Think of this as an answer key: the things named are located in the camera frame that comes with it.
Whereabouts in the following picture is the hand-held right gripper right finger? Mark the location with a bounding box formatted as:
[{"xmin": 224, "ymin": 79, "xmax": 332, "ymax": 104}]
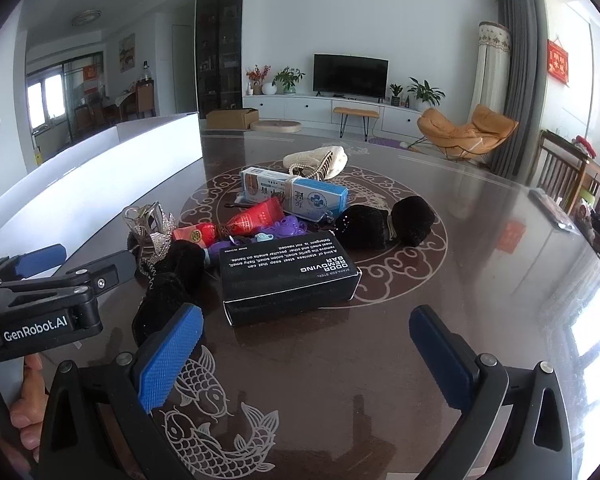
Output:
[{"xmin": 409, "ymin": 304, "xmax": 573, "ymax": 480}]

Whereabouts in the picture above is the white medicine box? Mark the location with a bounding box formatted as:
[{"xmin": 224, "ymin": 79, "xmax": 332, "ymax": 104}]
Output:
[{"xmin": 240, "ymin": 166, "xmax": 301, "ymax": 206}]

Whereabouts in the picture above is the orange lounge chair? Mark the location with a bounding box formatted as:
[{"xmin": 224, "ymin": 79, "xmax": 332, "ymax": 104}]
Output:
[{"xmin": 416, "ymin": 104, "xmax": 520, "ymax": 163}]

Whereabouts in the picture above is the wooden bench stool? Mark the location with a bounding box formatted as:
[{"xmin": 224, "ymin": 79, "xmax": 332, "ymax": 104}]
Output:
[{"xmin": 333, "ymin": 106, "xmax": 381, "ymax": 142}]

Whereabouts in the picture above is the red flower vase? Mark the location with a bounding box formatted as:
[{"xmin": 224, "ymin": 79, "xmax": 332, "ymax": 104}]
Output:
[{"xmin": 246, "ymin": 64, "xmax": 272, "ymax": 96}]

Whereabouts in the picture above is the purple and teal hair clip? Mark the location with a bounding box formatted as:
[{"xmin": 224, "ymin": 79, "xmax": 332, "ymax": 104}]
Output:
[{"xmin": 207, "ymin": 237, "xmax": 261, "ymax": 262}]

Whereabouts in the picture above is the silver rhinestone hair clip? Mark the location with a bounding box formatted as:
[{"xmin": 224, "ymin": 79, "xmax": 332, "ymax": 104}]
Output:
[{"xmin": 124, "ymin": 201, "xmax": 177, "ymax": 267}]

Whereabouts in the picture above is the purple plastic hair clip bunch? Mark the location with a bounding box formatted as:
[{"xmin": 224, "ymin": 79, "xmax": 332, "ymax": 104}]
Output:
[{"xmin": 250, "ymin": 214, "xmax": 308, "ymax": 241}]

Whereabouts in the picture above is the brown patterned glass desktop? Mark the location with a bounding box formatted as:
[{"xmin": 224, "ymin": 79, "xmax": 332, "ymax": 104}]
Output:
[{"xmin": 0, "ymin": 125, "xmax": 600, "ymax": 480}]

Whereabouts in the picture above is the bushy green potted plant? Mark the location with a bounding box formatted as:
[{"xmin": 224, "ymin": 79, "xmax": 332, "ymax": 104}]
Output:
[{"xmin": 272, "ymin": 66, "xmax": 306, "ymax": 95}]

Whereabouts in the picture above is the dark glass display cabinet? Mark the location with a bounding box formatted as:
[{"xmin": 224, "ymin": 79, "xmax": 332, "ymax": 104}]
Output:
[{"xmin": 195, "ymin": 0, "xmax": 245, "ymax": 120}]

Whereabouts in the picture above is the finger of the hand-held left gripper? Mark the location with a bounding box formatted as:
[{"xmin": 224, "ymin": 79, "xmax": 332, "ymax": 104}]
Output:
[
  {"xmin": 0, "ymin": 243, "xmax": 68, "ymax": 286},
  {"xmin": 0, "ymin": 250, "xmax": 137, "ymax": 296}
]

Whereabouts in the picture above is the television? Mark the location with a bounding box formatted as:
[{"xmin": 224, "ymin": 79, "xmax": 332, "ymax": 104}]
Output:
[{"xmin": 313, "ymin": 53, "xmax": 388, "ymax": 98}]

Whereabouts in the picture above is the black printed cardboard box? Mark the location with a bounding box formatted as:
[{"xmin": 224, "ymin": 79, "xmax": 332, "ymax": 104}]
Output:
[{"xmin": 219, "ymin": 232, "xmax": 363, "ymax": 328}]

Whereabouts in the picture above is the white television cabinet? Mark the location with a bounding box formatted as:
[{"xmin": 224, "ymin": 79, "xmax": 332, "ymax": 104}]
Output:
[{"xmin": 242, "ymin": 92, "xmax": 431, "ymax": 136}]

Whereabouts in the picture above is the wall painting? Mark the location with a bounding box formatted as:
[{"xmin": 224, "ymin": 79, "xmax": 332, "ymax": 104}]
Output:
[{"xmin": 119, "ymin": 33, "xmax": 136, "ymax": 73}]

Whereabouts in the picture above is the grey curtain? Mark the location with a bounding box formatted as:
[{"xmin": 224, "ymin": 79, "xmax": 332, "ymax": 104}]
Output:
[{"xmin": 490, "ymin": 0, "xmax": 548, "ymax": 176}]

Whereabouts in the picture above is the round floor cushion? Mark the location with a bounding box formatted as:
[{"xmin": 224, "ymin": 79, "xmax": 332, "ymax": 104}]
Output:
[{"xmin": 252, "ymin": 119, "xmax": 302, "ymax": 135}]

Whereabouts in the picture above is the large leafy potted plant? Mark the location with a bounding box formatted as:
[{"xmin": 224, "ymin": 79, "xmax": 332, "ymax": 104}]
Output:
[{"xmin": 407, "ymin": 77, "xmax": 446, "ymax": 110}]

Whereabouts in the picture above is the red wall hanging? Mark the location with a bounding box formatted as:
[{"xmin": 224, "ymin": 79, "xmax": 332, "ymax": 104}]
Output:
[{"xmin": 547, "ymin": 37, "xmax": 571, "ymax": 83}]

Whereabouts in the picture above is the black velvet hair bow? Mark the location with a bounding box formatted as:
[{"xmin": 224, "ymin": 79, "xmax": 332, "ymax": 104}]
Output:
[
  {"xmin": 132, "ymin": 240, "xmax": 221, "ymax": 346},
  {"xmin": 337, "ymin": 197, "xmax": 437, "ymax": 251}
]

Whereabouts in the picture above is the covered standing air conditioner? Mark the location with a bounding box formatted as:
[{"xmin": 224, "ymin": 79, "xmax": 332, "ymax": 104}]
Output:
[{"xmin": 467, "ymin": 21, "xmax": 512, "ymax": 121}]

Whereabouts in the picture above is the red snack packet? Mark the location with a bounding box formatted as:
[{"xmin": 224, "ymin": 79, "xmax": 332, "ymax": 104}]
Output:
[{"xmin": 228, "ymin": 199, "xmax": 284, "ymax": 232}]

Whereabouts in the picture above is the white knitted glove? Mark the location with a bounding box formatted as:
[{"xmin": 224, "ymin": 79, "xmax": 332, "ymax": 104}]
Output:
[{"xmin": 283, "ymin": 146, "xmax": 348, "ymax": 180}]

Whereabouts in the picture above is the wooden chair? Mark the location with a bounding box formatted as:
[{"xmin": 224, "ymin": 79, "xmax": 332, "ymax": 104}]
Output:
[{"xmin": 536, "ymin": 130, "xmax": 592, "ymax": 201}]

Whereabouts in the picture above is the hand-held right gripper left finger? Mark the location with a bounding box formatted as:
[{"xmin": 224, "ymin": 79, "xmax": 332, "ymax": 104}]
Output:
[{"xmin": 39, "ymin": 302, "xmax": 206, "ymax": 480}]

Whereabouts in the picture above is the striped metal hair claw clip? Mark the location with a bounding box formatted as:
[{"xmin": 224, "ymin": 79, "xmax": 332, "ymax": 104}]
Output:
[{"xmin": 291, "ymin": 156, "xmax": 333, "ymax": 182}]

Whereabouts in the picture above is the blue medicine box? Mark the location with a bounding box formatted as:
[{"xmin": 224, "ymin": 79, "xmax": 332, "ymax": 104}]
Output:
[{"xmin": 287, "ymin": 178, "xmax": 349, "ymax": 221}]

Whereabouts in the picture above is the white panel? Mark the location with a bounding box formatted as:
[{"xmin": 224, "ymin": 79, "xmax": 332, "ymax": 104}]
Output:
[{"xmin": 0, "ymin": 111, "xmax": 203, "ymax": 261}]

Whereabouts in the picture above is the person's left hand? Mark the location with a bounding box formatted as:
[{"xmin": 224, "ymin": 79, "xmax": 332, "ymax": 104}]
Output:
[{"xmin": 9, "ymin": 352, "xmax": 48, "ymax": 463}]

